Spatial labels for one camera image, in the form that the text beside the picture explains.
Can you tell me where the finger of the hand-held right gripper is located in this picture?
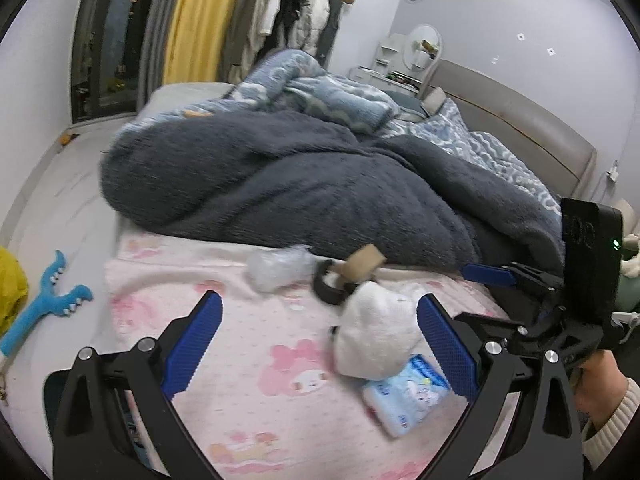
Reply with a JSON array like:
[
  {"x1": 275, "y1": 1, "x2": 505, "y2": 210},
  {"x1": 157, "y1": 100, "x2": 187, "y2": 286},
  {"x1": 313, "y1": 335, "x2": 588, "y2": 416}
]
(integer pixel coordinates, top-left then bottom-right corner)
[
  {"x1": 452, "y1": 311, "x2": 538, "y2": 345},
  {"x1": 461, "y1": 261, "x2": 565, "y2": 295}
]

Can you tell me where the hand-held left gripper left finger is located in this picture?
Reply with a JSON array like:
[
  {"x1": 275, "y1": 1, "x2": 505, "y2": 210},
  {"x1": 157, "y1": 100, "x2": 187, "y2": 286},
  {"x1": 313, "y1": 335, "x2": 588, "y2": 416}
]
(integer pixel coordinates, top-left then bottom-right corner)
[{"x1": 52, "y1": 291, "x2": 224, "y2": 480}]

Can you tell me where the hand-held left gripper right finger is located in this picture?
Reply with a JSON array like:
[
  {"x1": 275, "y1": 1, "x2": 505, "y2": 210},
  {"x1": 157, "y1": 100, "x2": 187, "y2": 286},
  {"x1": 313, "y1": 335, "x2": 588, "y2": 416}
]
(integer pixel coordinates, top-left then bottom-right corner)
[{"x1": 416, "y1": 292, "x2": 586, "y2": 480}]

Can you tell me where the blue tissue packet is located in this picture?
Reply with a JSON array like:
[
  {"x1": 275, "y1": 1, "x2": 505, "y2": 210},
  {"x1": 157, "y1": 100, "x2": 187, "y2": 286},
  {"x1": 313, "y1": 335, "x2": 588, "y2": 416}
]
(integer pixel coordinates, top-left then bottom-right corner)
[{"x1": 362, "y1": 354, "x2": 452, "y2": 439}]

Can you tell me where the clear plastic wrap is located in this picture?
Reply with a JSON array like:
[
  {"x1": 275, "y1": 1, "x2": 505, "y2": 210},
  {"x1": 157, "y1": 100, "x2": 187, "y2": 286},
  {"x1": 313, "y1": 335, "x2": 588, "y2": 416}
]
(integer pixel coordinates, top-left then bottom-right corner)
[{"x1": 247, "y1": 244, "x2": 315, "y2": 292}]

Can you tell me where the cardboard tube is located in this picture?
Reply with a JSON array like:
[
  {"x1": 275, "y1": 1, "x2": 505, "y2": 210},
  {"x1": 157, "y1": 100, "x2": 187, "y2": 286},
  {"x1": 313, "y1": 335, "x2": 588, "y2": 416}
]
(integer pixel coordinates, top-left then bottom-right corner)
[{"x1": 337, "y1": 243, "x2": 387, "y2": 284}]

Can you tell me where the black tape roll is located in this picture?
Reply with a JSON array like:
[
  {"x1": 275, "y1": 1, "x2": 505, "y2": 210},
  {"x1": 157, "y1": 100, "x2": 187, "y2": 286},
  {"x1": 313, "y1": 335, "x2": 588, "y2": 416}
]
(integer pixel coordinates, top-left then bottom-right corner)
[{"x1": 312, "y1": 259, "x2": 359, "y2": 307}]

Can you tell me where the person's right forearm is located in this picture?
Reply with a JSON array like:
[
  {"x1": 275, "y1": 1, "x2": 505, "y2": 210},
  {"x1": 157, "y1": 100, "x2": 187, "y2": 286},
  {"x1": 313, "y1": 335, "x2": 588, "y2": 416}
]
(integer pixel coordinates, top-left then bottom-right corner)
[{"x1": 581, "y1": 376, "x2": 640, "y2": 472}]

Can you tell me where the person's right hand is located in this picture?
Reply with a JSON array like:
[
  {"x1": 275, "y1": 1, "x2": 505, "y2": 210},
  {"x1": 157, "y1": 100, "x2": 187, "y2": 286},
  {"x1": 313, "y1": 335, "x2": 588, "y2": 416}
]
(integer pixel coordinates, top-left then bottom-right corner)
[{"x1": 572, "y1": 350, "x2": 630, "y2": 431}]

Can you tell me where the cream plush toy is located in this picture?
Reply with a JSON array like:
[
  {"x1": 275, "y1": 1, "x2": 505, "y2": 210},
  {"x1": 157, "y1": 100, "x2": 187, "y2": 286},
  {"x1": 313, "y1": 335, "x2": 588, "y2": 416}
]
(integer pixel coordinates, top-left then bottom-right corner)
[{"x1": 619, "y1": 232, "x2": 640, "y2": 277}]

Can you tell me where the pink printed blanket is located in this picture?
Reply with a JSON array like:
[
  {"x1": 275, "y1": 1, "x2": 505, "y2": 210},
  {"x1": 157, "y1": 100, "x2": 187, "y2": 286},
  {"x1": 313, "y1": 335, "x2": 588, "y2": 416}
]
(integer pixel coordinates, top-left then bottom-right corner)
[{"x1": 102, "y1": 230, "x2": 523, "y2": 480}]

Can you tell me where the blue plush dinosaur toy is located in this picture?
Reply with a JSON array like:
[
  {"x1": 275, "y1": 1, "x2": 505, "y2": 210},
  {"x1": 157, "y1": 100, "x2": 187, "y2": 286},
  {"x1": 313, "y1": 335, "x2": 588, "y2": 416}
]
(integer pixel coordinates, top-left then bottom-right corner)
[{"x1": 0, "y1": 250, "x2": 95, "y2": 359}]

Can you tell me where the grey upholstered bed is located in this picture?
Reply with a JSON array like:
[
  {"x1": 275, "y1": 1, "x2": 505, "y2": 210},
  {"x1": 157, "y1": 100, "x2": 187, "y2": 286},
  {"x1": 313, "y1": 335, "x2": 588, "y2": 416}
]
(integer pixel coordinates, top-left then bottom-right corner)
[{"x1": 135, "y1": 58, "x2": 599, "y2": 202}]

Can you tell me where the dark grey fleece blanket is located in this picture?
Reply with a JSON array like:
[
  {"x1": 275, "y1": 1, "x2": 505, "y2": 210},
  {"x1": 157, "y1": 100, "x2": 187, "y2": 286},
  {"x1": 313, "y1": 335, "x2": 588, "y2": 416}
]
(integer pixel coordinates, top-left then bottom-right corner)
[{"x1": 100, "y1": 110, "x2": 567, "y2": 275}]

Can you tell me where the yellow plastic bag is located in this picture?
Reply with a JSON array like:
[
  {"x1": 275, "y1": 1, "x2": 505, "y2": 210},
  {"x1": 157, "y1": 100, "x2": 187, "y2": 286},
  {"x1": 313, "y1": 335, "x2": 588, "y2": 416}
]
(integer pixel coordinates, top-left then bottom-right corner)
[{"x1": 0, "y1": 246, "x2": 30, "y2": 342}]

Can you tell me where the white dressing table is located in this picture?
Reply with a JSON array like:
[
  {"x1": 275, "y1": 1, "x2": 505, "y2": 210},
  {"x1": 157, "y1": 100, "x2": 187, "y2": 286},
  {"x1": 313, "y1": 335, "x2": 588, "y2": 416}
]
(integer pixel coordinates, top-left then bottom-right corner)
[{"x1": 349, "y1": 33, "x2": 432, "y2": 97}]

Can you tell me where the blue patterned quilt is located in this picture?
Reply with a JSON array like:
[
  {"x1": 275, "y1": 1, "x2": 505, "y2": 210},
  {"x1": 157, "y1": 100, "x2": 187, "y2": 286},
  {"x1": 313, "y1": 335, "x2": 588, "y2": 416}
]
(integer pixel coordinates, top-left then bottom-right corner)
[{"x1": 134, "y1": 49, "x2": 565, "y2": 231}]

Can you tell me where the grey curtain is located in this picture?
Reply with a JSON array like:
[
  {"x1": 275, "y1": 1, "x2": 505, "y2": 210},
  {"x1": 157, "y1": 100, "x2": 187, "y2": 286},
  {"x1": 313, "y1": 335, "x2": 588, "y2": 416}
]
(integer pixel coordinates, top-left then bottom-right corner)
[{"x1": 136, "y1": 0, "x2": 190, "y2": 113}]

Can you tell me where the dark window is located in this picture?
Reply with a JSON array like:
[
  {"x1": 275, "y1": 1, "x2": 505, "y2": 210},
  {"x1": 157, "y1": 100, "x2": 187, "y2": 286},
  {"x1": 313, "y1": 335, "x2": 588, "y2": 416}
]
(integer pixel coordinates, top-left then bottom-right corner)
[{"x1": 70, "y1": 0, "x2": 157, "y2": 125}]

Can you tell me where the yellow curtain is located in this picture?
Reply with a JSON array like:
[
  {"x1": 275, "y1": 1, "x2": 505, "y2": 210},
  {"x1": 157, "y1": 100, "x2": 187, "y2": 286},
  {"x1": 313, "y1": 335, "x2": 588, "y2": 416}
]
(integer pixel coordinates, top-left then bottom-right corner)
[{"x1": 162, "y1": 0, "x2": 251, "y2": 87}]

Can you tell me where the rack of hanging clothes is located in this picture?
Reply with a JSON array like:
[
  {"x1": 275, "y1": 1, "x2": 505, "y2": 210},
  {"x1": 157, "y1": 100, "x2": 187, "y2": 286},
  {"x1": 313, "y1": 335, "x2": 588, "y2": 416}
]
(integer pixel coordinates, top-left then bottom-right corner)
[{"x1": 222, "y1": 0, "x2": 357, "y2": 81}]

